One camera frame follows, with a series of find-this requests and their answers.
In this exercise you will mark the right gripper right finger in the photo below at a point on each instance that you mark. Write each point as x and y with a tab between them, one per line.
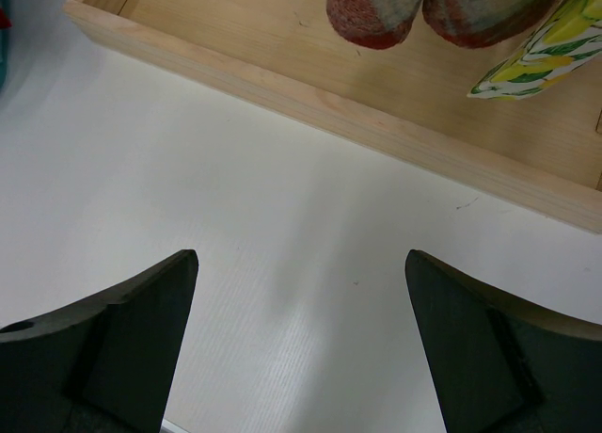
500	363

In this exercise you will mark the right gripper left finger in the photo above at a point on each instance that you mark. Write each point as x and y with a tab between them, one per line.
104	363

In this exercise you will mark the lemon print skirt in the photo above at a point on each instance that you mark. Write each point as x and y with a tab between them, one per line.
569	38

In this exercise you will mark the red plaid skirt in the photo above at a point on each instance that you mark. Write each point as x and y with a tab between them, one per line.
472	24

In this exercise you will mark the red pleated skirt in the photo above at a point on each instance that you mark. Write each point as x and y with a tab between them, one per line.
5	22

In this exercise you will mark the wooden clothes rack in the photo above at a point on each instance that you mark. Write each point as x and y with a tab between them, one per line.
416	101

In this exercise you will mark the teal plastic basin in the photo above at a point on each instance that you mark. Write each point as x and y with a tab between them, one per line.
4	40

